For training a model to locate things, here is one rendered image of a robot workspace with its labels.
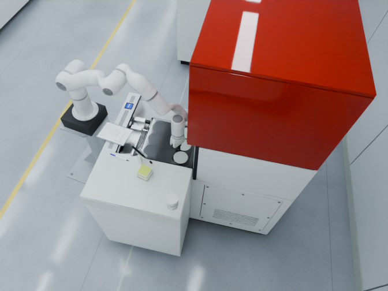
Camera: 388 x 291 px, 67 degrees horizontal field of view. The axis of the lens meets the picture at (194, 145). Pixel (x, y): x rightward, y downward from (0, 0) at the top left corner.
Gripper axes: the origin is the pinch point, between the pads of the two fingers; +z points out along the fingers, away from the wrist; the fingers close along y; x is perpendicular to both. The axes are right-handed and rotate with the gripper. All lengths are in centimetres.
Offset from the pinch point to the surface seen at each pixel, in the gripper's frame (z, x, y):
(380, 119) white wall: 25, 81, -167
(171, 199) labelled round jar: -14.0, 31.8, 32.0
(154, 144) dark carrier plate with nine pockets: 2.1, -13.8, 10.1
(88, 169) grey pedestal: 91, -85, 46
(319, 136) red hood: -59, 69, -30
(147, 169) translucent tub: -11.3, 6.0, 29.6
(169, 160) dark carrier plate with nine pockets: 2.0, 3.1, 10.3
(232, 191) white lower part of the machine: 15.0, 44.7, -11.5
